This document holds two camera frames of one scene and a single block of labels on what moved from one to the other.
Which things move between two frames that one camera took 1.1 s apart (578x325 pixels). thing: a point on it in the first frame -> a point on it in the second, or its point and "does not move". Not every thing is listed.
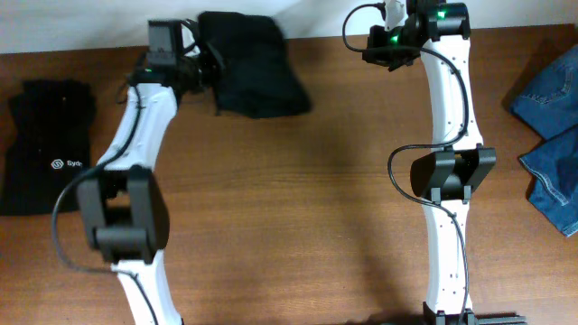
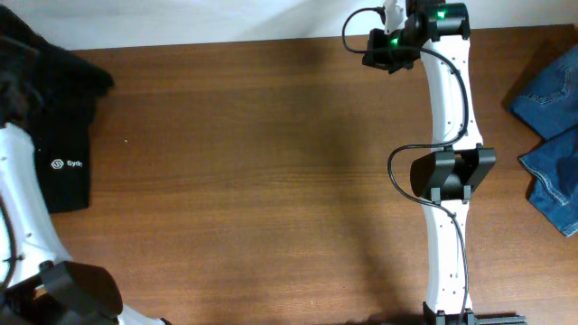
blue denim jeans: x=549 y=103 does not move
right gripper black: x=376 y=51 does not move
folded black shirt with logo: x=48 y=144 does not move
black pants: x=255 y=74 -> x=32 y=68
